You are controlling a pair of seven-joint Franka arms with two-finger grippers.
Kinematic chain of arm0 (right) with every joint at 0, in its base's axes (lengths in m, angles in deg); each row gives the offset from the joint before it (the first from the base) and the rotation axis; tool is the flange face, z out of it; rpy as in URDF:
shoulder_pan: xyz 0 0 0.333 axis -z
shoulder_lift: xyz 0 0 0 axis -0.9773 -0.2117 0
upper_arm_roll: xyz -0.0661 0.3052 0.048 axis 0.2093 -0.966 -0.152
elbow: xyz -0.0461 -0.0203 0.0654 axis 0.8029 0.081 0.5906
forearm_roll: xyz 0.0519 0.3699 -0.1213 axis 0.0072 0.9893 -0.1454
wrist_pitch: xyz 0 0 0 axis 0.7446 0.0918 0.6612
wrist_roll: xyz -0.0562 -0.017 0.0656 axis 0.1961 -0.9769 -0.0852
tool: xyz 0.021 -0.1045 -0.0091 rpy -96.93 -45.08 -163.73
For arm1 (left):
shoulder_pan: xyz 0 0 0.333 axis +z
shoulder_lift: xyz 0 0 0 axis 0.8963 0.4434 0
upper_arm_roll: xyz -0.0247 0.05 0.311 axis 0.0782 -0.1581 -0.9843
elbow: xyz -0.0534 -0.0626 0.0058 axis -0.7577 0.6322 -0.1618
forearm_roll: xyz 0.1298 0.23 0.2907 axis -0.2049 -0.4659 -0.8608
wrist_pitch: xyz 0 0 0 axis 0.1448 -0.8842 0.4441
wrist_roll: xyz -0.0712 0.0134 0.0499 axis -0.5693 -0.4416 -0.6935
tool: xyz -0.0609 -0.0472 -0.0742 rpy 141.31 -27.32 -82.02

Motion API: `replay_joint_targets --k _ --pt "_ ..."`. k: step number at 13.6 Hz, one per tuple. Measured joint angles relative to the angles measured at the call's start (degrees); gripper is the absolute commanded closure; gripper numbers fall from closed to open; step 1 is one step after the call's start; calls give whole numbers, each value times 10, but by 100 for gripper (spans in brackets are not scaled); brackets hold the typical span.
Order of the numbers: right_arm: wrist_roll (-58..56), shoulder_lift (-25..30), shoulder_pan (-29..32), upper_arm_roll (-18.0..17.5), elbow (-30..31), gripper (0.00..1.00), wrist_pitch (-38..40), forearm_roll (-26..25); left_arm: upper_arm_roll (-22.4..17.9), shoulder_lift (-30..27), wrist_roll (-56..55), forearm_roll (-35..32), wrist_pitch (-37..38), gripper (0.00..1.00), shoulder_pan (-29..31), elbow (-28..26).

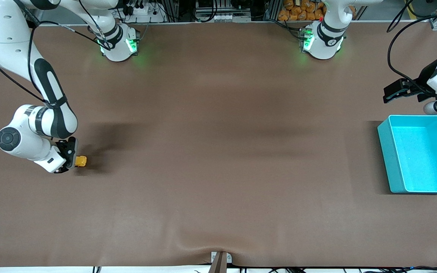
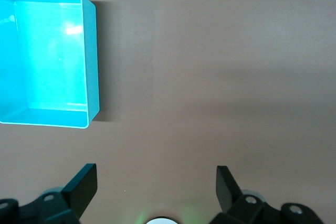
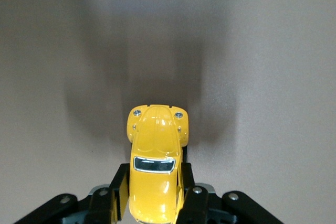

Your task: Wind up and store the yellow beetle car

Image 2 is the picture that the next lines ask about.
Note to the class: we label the teal plastic bin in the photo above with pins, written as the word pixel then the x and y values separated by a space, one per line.
pixel 50 58

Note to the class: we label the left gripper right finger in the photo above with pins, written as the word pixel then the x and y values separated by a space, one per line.
pixel 228 192

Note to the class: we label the brown table mat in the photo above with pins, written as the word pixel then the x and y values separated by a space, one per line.
pixel 210 77

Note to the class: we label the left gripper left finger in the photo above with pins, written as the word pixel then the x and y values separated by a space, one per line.
pixel 76 192

